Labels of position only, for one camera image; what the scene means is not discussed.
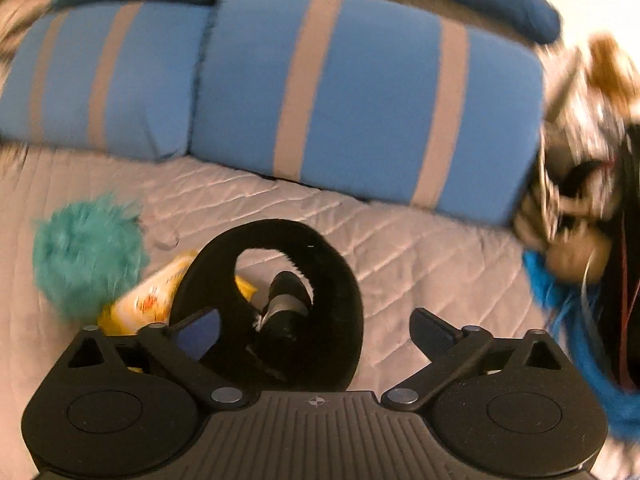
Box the black fuzzy neck pillow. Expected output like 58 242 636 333
169 219 363 391

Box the yellow duck wipes pack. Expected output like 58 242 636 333
96 250 260 373

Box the left blue striped pillow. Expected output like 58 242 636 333
1 1 212 160

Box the cluttered bag pile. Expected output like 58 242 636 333
513 41 639 392

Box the blue striped pillow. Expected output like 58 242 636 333
190 0 542 224
1 1 212 160

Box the blue coiled cable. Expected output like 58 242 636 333
522 250 640 443

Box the brown teddy bear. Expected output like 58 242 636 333
587 35 639 118

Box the grey quilted bed cover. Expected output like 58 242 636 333
1 148 542 479

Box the right blue striped pillow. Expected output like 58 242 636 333
190 0 542 224

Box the teal mesh bath pouf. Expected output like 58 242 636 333
32 194 150 321

